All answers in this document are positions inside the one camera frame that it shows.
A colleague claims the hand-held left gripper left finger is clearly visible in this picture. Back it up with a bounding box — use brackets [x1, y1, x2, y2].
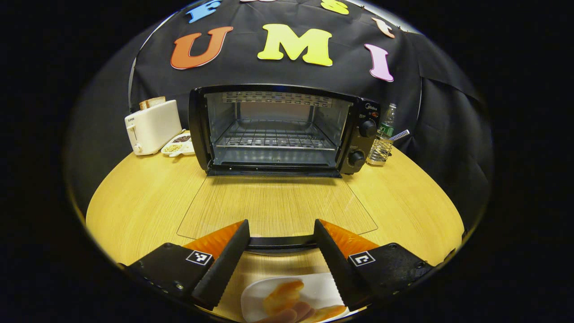
[121, 219, 251, 311]

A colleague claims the black electric oven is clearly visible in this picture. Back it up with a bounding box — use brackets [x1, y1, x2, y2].
[176, 84, 382, 257]

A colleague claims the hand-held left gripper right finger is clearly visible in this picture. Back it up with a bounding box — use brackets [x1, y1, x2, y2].
[313, 218, 435, 311]

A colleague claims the black backdrop cloth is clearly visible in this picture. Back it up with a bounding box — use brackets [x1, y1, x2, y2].
[67, 0, 494, 234]

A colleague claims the white divided snack dish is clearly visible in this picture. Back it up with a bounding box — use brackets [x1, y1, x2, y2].
[161, 131, 196, 157]

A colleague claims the clear water bottle green label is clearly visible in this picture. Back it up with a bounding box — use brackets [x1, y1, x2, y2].
[379, 103, 397, 140]

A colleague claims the metal wire basket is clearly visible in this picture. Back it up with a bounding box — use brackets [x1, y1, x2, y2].
[367, 135, 394, 166]

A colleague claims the white plate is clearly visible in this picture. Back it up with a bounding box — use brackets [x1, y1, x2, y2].
[241, 272, 350, 323]

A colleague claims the white toaster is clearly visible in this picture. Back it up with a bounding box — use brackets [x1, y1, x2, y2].
[124, 100, 183, 156]

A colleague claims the oven wire rack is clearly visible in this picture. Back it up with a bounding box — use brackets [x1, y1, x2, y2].
[214, 119, 338, 151]

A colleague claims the golden bread roll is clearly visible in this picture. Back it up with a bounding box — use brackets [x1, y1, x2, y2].
[262, 280, 304, 315]

